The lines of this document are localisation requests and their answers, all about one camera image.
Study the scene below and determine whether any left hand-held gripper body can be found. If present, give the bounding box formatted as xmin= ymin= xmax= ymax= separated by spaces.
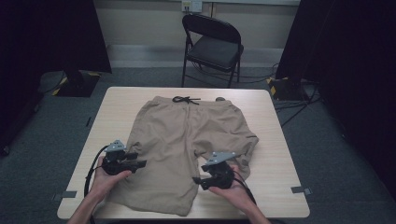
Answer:
xmin=101 ymin=139 xmax=140 ymax=176

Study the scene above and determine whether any person's left hand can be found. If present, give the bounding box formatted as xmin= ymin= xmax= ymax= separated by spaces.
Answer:
xmin=89 ymin=156 xmax=133 ymax=203

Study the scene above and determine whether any person's right hand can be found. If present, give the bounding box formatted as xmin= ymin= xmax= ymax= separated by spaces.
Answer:
xmin=206 ymin=164 xmax=254 ymax=211

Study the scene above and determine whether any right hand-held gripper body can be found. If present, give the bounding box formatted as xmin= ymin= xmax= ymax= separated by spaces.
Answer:
xmin=201 ymin=151 xmax=237 ymax=191

